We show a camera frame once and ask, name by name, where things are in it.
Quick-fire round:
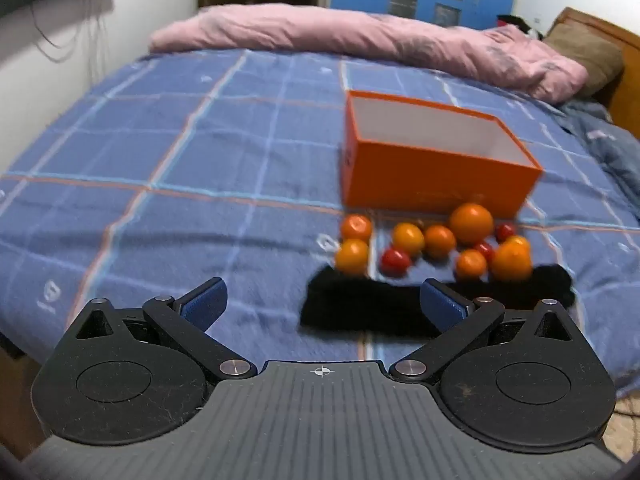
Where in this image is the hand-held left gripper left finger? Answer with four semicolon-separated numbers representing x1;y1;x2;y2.
72;277;258;381

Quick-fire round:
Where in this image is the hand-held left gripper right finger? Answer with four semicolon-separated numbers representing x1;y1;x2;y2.
389;277;576;383

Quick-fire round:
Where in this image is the large red tomato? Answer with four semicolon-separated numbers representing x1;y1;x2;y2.
381;247;413;277

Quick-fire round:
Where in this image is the yellow-orange tomato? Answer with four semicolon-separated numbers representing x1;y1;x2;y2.
391;222;426;256

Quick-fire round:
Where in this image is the orange cardboard box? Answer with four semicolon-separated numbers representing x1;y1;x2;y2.
341;91;545;220

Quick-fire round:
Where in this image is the tangerine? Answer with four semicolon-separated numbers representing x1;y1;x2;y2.
334;238;371;276
340;214;374;242
424;225;457;260
455;249;488;281

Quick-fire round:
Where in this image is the yellowish orange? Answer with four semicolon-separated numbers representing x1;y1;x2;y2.
489;235;533;282

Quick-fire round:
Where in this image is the large orange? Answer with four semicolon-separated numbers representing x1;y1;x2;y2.
448;202;495;245

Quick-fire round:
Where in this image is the blue plaid bed sheet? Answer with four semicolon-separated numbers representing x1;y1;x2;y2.
0;47;640;401

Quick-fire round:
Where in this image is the blue-grey quilt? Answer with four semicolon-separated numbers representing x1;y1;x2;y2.
555;100;640;221

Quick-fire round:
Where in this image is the wooden headboard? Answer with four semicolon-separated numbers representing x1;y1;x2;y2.
547;7;640;141

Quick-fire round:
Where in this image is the pink quilt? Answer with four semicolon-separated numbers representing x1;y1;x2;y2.
149;4;590;103

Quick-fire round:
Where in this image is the brown pillow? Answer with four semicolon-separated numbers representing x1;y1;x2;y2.
542;24;626;98

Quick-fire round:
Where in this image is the black and white cloth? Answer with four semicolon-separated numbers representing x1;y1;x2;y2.
497;12;545;41

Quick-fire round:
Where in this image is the thin wall cable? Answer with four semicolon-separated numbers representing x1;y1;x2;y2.
30;0;118;88

